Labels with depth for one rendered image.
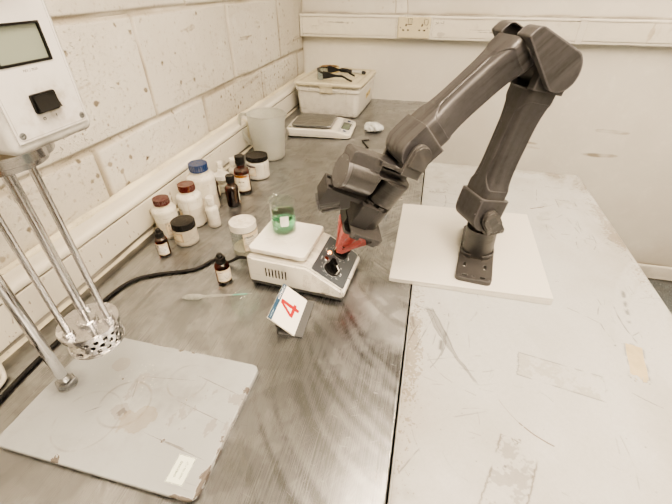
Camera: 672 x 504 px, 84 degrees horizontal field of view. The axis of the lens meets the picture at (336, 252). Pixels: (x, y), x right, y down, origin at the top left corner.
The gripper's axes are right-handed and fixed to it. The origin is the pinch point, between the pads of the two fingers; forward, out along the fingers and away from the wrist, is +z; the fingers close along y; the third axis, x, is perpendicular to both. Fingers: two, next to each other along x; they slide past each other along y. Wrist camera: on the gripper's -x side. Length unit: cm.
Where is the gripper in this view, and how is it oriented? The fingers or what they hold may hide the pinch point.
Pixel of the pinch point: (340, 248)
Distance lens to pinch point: 76.7
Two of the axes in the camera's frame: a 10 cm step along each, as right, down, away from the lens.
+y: 1.0, 7.5, -6.5
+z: -4.7, 6.2, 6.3
